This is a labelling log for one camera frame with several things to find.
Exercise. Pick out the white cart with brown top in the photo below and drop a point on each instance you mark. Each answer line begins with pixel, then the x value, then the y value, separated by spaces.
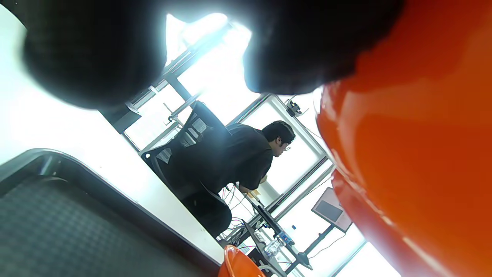
pixel 251 234

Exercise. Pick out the clear water bottle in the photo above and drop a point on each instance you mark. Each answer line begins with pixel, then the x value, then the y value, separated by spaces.
pixel 275 248

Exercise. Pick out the black office chair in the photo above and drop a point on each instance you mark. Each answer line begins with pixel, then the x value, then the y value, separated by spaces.
pixel 192 130

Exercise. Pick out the dark brown serving tray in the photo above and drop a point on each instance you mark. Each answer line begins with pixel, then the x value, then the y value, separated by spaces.
pixel 57 231

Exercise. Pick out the orange plastic bowl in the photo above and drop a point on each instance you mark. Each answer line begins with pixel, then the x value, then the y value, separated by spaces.
pixel 423 154
pixel 238 265

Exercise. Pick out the person's left hand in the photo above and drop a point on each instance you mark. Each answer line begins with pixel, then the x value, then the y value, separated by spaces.
pixel 96 54

